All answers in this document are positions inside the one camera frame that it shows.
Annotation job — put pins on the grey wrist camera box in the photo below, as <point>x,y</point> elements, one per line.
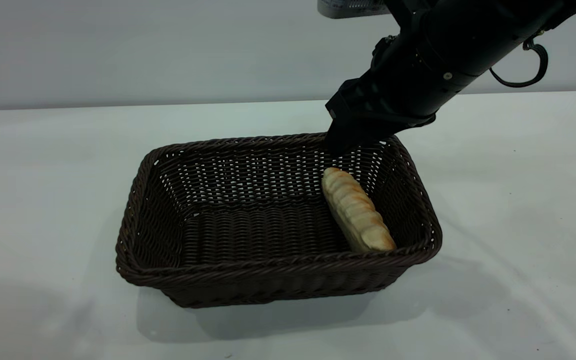
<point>353,7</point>

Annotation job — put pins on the striped orange bread roll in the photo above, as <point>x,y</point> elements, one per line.
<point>358,215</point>

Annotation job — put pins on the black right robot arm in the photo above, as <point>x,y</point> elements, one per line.
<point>488,30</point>

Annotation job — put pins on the dark brown wicker basket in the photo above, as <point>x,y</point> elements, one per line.
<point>248,235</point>

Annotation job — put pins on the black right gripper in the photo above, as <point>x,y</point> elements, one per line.
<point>383,100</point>

